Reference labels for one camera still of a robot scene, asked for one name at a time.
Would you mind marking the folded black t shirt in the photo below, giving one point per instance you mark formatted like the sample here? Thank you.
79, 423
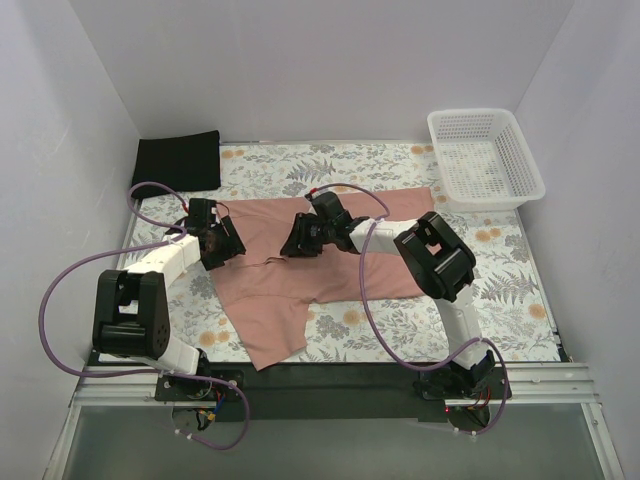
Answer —
185, 164

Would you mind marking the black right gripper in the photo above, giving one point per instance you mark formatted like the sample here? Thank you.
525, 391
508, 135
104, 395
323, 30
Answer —
304, 235

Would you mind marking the pink t shirt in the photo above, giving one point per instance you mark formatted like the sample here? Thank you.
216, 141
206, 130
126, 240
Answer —
266, 296

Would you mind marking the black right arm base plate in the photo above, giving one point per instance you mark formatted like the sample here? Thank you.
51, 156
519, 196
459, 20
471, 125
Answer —
446, 384

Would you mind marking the floral patterned table mat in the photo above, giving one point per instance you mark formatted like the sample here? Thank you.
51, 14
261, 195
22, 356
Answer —
508, 293

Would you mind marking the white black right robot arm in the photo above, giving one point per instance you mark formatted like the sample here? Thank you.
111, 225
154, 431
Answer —
440, 264

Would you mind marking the white plastic basket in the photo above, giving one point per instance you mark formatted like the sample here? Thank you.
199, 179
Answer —
484, 160

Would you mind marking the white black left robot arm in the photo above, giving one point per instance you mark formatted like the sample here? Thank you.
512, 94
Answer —
131, 317

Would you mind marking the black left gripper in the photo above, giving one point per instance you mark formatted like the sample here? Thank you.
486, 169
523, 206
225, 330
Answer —
220, 242

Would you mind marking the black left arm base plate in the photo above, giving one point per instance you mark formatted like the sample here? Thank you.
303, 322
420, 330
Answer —
177, 389

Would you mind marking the aluminium frame rail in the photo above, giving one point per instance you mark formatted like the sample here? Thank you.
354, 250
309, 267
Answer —
340, 421

